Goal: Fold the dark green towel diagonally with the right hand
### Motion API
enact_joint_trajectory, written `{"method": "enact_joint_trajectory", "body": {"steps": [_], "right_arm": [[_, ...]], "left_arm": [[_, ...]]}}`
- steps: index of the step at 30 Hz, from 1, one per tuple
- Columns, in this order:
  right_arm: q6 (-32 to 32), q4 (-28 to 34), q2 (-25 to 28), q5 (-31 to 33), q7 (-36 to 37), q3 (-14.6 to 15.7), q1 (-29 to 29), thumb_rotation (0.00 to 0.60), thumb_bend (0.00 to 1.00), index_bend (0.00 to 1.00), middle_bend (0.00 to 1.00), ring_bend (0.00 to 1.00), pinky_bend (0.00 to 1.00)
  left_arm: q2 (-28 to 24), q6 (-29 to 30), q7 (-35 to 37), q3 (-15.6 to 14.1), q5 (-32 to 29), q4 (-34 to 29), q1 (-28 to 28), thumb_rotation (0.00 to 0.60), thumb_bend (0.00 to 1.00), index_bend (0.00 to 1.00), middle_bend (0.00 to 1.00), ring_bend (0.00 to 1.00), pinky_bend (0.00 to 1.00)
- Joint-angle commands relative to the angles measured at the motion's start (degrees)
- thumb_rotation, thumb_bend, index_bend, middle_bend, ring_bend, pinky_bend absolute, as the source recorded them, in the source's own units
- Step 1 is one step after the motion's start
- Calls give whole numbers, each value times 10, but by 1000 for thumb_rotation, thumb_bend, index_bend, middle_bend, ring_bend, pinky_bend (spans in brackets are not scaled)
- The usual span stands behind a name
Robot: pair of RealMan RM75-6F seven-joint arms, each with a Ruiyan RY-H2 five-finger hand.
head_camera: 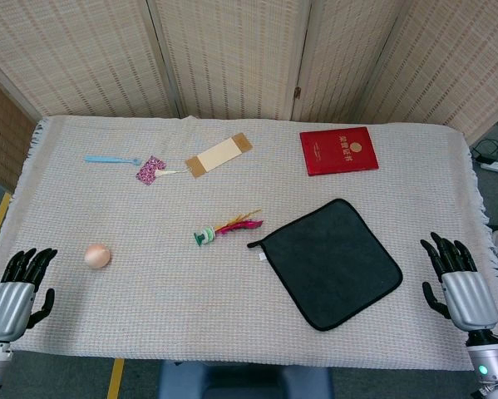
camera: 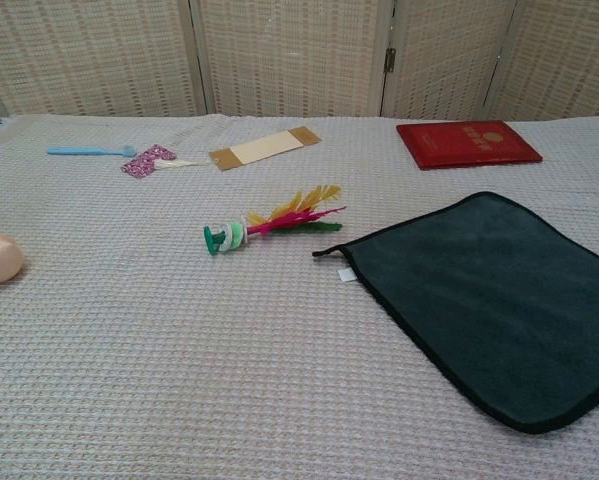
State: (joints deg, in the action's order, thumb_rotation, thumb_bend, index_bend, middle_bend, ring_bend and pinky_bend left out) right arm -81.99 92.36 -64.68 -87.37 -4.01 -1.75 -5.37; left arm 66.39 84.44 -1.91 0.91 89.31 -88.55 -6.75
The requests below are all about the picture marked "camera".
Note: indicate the yellow black cloth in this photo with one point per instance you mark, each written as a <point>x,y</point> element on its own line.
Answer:
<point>484,300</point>

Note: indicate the colourful feather shuttlecock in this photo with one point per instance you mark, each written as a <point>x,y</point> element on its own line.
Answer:
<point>234,237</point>

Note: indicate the kraft paper bookmark with tassel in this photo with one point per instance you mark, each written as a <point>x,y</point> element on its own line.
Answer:
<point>264,148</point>

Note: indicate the white waffle weave tablecloth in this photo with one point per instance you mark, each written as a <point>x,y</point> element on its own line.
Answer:
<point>179,350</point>

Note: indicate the woven folding screen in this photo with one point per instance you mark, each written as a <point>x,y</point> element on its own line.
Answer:
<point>289,55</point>

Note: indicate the red certificate booklet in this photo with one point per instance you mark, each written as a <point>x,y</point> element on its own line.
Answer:
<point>466,145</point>

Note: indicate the light blue toothbrush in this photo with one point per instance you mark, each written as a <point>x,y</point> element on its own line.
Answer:
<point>79,150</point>

